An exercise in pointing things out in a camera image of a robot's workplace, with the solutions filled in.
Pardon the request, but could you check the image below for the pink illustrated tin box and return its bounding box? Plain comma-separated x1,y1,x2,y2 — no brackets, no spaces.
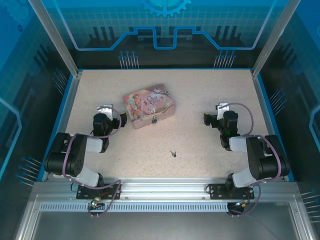
122,83,176,130

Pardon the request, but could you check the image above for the grey metal front shelf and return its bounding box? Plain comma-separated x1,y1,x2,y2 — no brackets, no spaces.
13,194,317,240

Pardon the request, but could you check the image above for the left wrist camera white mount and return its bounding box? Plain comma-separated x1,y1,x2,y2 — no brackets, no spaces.
96,103,114,119

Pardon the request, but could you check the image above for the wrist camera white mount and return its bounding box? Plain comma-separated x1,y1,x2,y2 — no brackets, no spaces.
216,101,230,120
96,103,114,119

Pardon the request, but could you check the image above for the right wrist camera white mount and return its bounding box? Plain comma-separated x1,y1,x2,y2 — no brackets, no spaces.
216,101,230,120

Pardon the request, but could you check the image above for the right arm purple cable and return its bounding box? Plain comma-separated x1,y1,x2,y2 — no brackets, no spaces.
224,101,289,219

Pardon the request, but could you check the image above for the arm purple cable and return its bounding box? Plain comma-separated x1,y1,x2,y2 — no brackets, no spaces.
62,105,123,219
224,101,289,219

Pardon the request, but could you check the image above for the right aluminium side rail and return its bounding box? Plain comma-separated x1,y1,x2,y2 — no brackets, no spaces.
250,69,287,181

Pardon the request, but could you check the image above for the aluminium side rail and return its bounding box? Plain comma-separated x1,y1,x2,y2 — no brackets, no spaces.
250,69,287,181
42,70,84,181

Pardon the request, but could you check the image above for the left aluminium side rail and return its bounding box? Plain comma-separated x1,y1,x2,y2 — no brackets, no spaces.
42,70,84,181

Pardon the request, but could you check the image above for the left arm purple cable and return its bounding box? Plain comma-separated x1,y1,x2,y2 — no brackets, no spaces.
62,105,123,219

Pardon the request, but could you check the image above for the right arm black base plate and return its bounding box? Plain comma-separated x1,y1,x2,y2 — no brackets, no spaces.
207,183,256,200

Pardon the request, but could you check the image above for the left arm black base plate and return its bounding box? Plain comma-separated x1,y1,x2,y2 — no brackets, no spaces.
75,183,123,200

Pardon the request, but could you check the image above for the aluminium front mounting rail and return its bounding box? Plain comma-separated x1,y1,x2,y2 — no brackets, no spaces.
32,177,300,201

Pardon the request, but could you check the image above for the slotted grey cable duct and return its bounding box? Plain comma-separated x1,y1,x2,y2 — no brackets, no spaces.
39,202,230,212

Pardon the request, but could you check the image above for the left aluminium frame post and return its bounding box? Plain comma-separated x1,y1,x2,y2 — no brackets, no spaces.
27,0,84,77

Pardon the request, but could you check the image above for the aluminium frame post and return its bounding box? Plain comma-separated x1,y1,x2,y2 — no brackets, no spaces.
27,0,84,77
250,0,295,78

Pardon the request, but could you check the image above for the right aluminium frame post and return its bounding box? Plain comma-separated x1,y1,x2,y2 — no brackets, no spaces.
250,0,295,78

